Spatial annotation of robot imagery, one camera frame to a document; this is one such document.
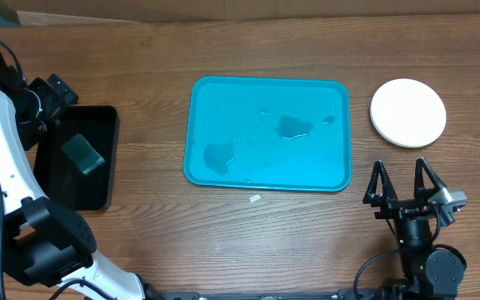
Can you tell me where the yellow-green plate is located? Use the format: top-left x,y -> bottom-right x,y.
371,116 -> 436,148

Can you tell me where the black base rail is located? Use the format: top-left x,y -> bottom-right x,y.
157,288 -> 441,300

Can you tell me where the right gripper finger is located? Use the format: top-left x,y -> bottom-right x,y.
363,160 -> 398,204
413,156 -> 448,200

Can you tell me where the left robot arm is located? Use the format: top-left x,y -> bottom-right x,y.
0,41 -> 158,299

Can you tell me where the black rectangular bin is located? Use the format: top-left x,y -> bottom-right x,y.
33,106 -> 119,211

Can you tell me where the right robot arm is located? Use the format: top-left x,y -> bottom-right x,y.
352,157 -> 468,300

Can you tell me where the small white paper scrap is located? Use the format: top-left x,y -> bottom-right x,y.
250,194 -> 261,203

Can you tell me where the teal plastic tray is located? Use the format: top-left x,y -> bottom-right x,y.
183,76 -> 352,193

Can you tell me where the green scrubbing sponge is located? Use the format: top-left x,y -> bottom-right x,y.
61,133 -> 105,176

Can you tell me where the white pink plate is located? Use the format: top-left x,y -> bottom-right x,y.
370,78 -> 447,145

